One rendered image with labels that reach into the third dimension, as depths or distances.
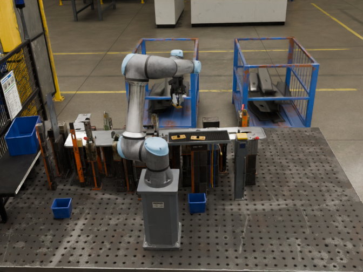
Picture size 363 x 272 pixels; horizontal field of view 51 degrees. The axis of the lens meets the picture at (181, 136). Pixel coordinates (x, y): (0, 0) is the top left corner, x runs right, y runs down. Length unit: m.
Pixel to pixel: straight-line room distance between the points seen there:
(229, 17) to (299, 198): 8.08
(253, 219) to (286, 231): 0.21
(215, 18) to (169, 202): 8.56
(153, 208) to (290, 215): 0.90
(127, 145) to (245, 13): 8.61
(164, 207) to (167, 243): 0.25
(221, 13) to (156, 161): 8.56
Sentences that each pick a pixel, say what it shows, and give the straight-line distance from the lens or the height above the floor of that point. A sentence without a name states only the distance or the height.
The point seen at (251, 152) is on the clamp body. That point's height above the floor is 0.96.
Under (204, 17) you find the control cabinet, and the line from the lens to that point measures 10.27.
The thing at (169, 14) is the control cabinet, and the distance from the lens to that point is 10.26.
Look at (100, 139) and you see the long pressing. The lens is 2.70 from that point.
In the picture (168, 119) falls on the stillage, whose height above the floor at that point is 0.16.
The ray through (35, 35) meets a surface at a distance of 5.60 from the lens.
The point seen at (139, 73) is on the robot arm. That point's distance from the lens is 1.89.
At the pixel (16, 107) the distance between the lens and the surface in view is 2.91.
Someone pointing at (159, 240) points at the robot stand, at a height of 0.75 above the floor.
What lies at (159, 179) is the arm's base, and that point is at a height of 1.14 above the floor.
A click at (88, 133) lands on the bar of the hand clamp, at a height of 1.12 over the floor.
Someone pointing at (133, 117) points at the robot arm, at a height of 1.44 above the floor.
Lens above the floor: 2.26
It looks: 28 degrees down
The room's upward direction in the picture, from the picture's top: 2 degrees counter-clockwise
